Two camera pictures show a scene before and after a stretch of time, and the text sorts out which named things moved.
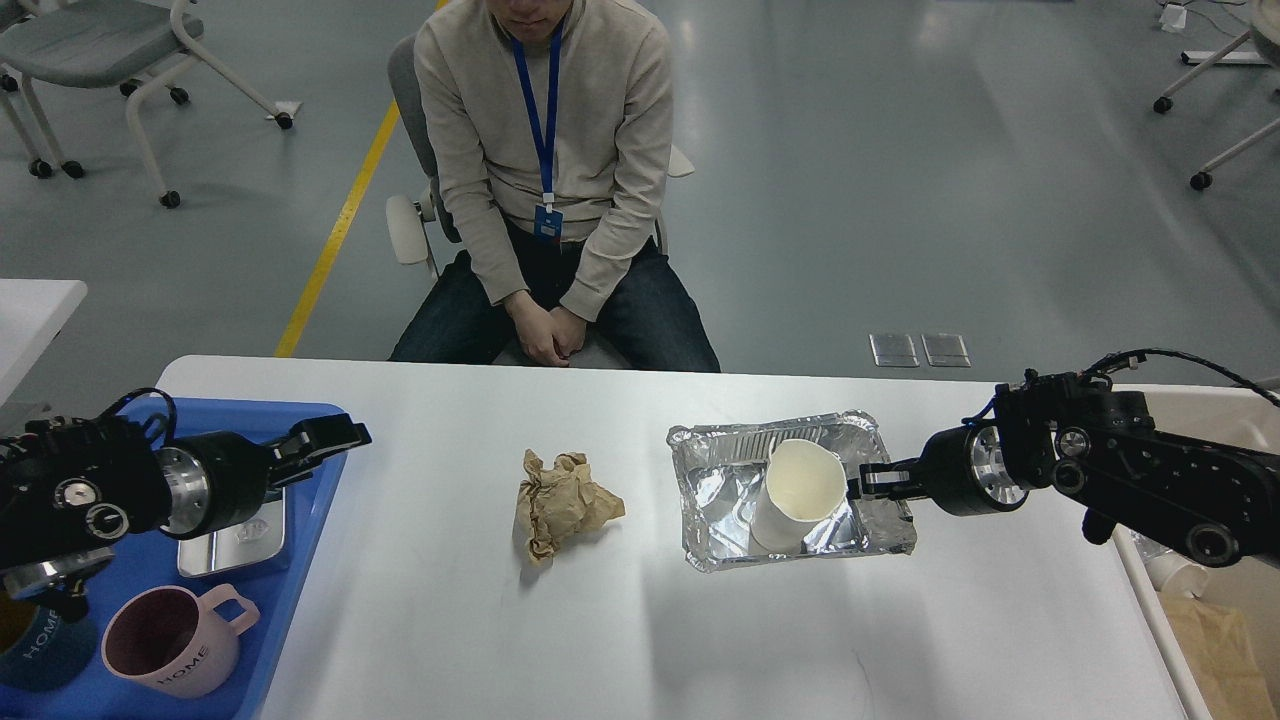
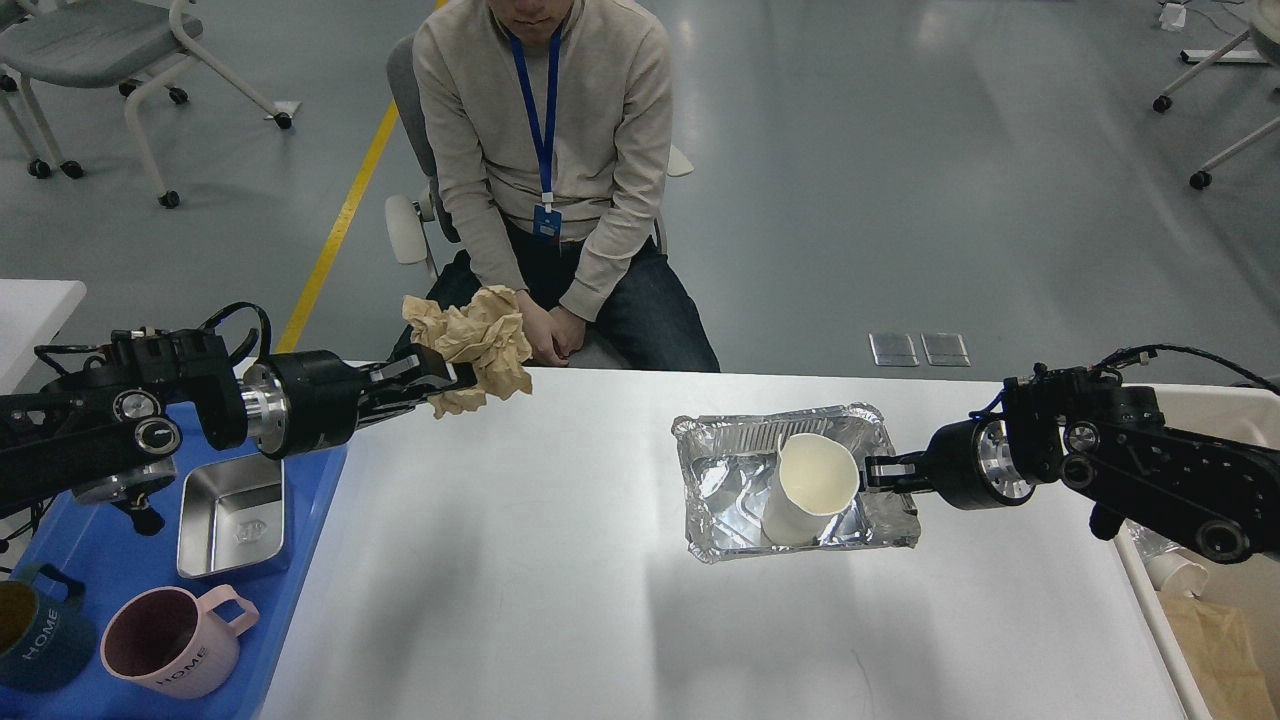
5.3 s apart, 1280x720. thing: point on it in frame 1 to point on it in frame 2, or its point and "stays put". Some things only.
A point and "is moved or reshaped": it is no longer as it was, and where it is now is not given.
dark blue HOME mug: [39, 651] stays put
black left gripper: [219, 480] to [299, 402]
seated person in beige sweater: [548, 131] stays put
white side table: [32, 313] stays put
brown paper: [562, 503] to [486, 333]
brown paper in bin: [1223, 658] stays put
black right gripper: [963, 470] stays put
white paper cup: [805, 482] is moved or reshaped
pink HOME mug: [173, 641] stays put
